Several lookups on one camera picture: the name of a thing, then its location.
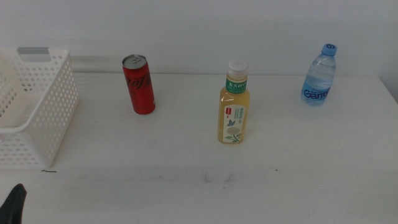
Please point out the red cola can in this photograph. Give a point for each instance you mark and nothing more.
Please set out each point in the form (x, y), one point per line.
(140, 90)

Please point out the clear water bottle blue cap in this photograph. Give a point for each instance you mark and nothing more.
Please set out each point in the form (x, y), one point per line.
(318, 77)

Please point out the yellow tea bottle white cap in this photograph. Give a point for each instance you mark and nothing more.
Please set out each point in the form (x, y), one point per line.
(233, 102)

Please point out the white perforated plastic basket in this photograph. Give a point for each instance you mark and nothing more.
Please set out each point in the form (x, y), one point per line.
(59, 102)

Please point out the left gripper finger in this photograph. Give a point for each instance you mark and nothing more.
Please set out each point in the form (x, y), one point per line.
(14, 205)

